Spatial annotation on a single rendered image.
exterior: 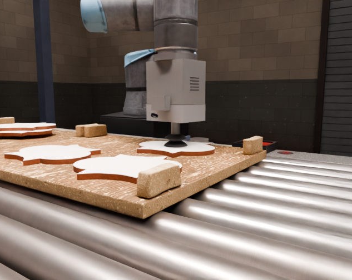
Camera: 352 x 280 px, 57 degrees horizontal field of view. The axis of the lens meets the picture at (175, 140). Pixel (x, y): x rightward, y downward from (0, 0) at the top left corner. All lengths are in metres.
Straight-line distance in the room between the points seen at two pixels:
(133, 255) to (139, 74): 0.97
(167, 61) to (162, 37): 0.04
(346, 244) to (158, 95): 0.37
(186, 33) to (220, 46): 5.20
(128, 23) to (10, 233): 0.47
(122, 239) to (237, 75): 5.35
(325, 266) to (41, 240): 0.22
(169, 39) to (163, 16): 0.04
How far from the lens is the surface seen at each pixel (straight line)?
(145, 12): 0.66
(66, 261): 0.26
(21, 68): 6.45
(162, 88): 0.56
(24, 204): 0.40
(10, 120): 1.14
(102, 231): 0.30
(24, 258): 0.29
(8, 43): 6.38
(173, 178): 0.35
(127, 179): 0.38
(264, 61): 5.45
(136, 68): 1.20
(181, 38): 0.55
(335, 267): 0.27
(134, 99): 1.20
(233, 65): 5.61
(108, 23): 0.68
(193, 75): 0.55
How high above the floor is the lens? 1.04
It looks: 8 degrees down
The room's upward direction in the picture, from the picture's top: straight up
